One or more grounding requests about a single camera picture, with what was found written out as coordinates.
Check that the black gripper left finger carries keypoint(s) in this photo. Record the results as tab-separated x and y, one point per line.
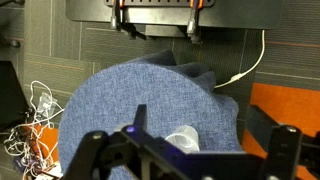
95	150

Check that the black box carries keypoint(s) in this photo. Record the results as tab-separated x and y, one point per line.
11	96

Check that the translucent white plastic cup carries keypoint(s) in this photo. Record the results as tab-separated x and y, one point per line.
185	136

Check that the clear plastic bag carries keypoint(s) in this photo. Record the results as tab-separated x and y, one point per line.
46	103

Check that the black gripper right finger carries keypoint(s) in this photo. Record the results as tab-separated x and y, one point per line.
283	150

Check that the blue denim cloth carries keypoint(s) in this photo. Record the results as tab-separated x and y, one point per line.
133	90

